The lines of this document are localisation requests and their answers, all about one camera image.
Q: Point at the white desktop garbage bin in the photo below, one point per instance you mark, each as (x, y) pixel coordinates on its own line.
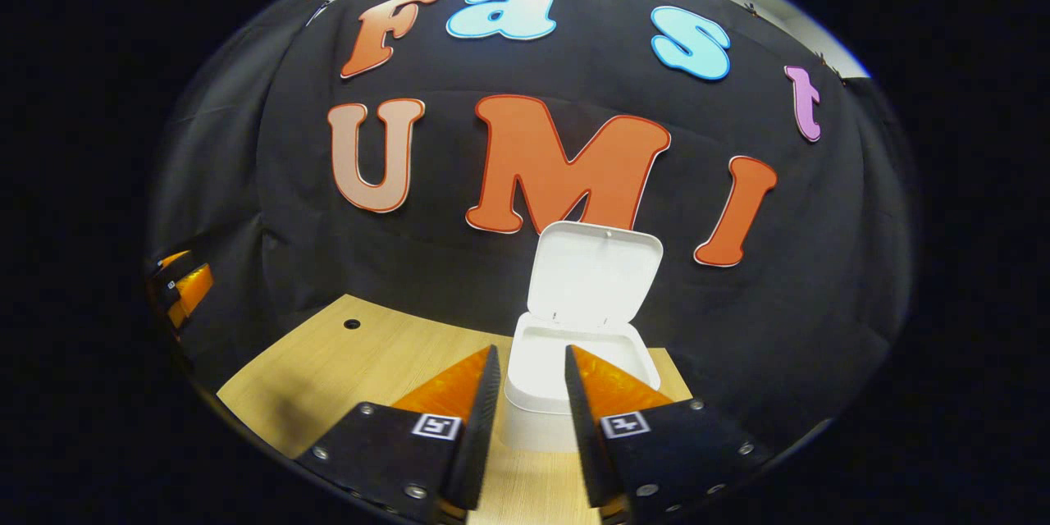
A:
(591, 279)

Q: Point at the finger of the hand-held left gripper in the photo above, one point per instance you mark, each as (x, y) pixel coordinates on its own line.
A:
(174, 258)
(195, 291)

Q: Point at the wooden desktop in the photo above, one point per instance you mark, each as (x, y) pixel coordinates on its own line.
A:
(369, 377)

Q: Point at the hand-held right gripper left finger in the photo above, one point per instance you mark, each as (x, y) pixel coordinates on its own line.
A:
(484, 443)

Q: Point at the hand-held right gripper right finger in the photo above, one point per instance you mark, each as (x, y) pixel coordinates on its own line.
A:
(582, 443)

